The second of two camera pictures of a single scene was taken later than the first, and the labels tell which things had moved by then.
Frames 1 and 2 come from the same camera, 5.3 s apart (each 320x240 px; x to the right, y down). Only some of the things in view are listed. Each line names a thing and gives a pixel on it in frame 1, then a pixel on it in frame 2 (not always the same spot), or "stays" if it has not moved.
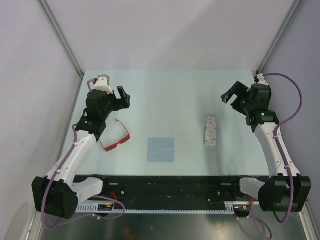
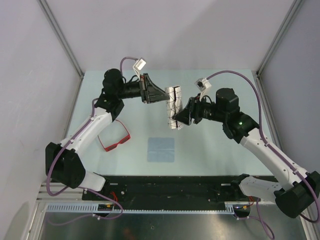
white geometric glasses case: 210,134 → 174,106
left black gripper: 121,103 → 150,92
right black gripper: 239,89 → 191,111
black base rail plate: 139,189 stays
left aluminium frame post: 66,44 stays
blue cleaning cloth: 161,149 stays
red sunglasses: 107,149 stays
